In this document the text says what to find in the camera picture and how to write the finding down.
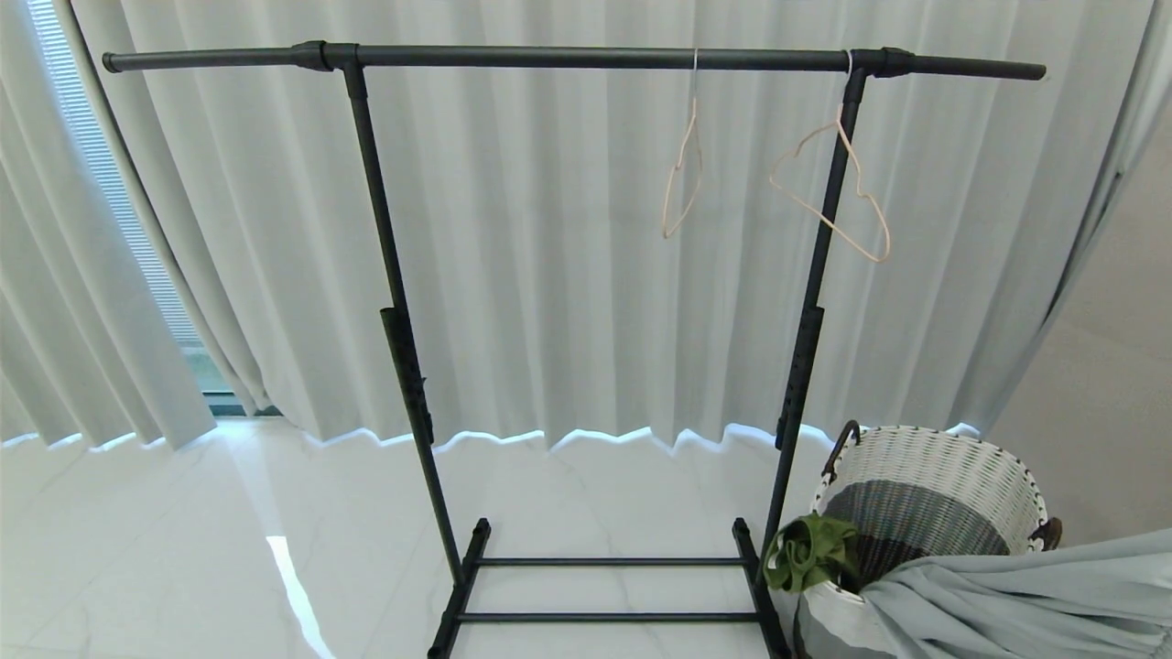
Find pink clothes hanger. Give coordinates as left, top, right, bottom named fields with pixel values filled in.
left=767, top=50, right=893, bottom=265
left=661, top=50, right=705, bottom=242

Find pale grey shorts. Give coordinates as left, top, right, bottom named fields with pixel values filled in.
left=795, top=528, right=1172, bottom=659

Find black clothes rack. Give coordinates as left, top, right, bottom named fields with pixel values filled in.
left=101, top=40, right=1048, bottom=659

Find white laundry basket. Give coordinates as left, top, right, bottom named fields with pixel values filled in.
left=792, top=420, right=1065, bottom=659

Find green garment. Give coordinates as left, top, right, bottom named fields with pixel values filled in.
left=762, top=513, right=863, bottom=594

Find window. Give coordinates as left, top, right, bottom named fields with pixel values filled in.
left=27, top=0, right=281, bottom=419

